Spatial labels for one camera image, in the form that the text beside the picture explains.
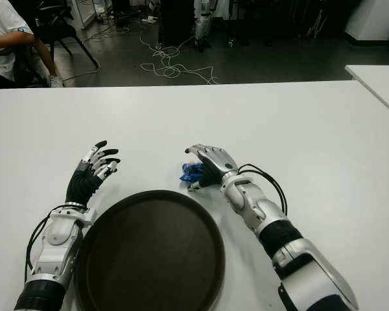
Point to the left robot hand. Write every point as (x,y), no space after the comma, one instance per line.
(81,184)

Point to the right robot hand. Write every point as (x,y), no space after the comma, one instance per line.
(218,160)

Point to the blue Oreo packet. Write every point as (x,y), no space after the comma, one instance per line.
(190,171)

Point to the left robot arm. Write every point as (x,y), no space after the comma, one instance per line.
(56,239)

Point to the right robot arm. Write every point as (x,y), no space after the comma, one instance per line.
(288,246)

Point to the round dark brown tray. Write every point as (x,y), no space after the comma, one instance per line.
(149,252)

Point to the black chair with armrest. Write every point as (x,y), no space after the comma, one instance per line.
(19,69)

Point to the white humanoid robot legs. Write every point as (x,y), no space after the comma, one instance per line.
(202,26)

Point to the black cabinet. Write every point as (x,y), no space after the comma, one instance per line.
(177,22)

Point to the black chair with sled legs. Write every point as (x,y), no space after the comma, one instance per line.
(65,30)

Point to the white power strip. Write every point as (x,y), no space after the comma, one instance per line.
(149,19)

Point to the white display cabinet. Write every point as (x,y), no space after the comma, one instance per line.
(82,13)

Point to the person in white shirt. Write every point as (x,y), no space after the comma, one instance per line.
(1,32)

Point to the white side table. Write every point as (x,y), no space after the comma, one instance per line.
(381,82)

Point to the white block with black base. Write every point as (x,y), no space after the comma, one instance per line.
(374,19)

